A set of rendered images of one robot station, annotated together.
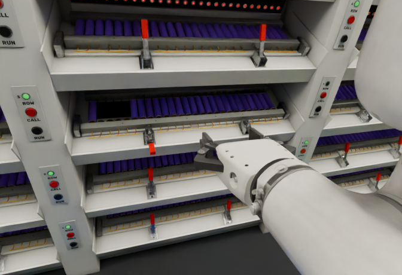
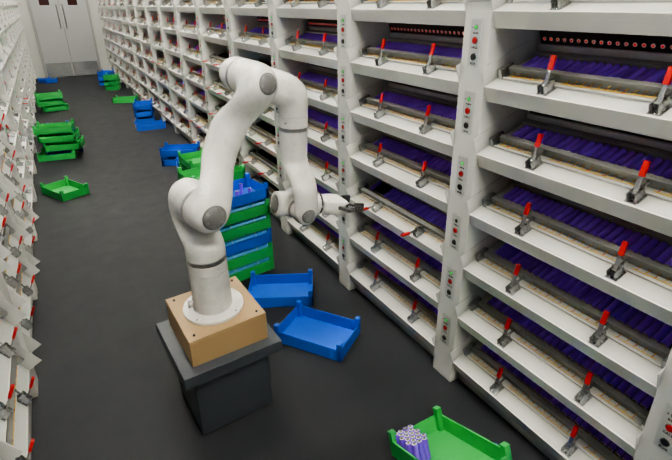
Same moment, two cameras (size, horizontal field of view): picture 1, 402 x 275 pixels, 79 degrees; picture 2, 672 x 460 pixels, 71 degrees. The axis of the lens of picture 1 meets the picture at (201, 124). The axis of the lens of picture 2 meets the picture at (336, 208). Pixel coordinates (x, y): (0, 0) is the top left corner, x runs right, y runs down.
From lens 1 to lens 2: 1.65 m
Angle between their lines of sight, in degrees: 69
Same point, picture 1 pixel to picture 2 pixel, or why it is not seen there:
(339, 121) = (487, 275)
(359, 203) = not seen: hidden behind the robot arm
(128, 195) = (368, 243)
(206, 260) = (383, 334)
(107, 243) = (357, 273)
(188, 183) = (393, 260)
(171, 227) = (384, 294)
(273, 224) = not seen: hidden behind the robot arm
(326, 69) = (454, 207)
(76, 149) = (353, 197)
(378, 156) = (556, 379)
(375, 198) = not seen: hidden behind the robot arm
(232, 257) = (395, 348)
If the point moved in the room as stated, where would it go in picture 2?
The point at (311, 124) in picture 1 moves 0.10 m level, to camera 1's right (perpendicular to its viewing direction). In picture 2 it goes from (452, 255) to (466, 270)
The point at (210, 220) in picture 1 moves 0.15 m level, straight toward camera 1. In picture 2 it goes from (404, 310) to (368, 313)
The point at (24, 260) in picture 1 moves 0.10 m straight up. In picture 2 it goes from (333, 253) to (332, 236)
